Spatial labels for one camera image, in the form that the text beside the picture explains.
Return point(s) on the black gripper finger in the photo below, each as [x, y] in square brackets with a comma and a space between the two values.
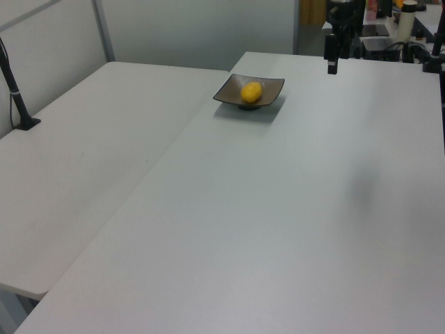
[330, 47]
[346, 43]

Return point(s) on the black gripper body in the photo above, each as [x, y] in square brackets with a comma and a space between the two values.
[342, 15]

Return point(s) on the yellow lemon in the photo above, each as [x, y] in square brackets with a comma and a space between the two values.
[251, 92]

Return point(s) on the brown square ceramic plate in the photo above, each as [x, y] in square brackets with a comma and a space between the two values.
[229, 90]

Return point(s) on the pink box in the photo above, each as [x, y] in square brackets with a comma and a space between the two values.
[371, 10]

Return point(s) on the tan wooden panel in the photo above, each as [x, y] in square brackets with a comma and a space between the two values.
[313, 12]

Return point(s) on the grey flat box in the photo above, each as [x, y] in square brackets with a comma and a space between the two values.
[377, 43]

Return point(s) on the black flat tablet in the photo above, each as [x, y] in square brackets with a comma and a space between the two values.
[375, 30]

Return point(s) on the black electronic device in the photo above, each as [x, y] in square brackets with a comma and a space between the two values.
[391, 55]

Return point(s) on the cream cylindrical tumbler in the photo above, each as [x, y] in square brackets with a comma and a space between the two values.
[406, 24]

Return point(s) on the short black stand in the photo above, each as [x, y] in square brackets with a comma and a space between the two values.
[408, 54]

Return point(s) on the black pole stand with base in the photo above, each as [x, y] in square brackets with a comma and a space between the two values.
[21, 108]

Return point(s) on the grey table leg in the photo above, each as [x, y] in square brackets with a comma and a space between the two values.
[10, 313]

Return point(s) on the black upright post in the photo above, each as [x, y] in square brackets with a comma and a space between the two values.
[358, 28]

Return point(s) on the black articulated camera stand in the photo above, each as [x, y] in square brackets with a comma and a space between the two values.
[432, 64]

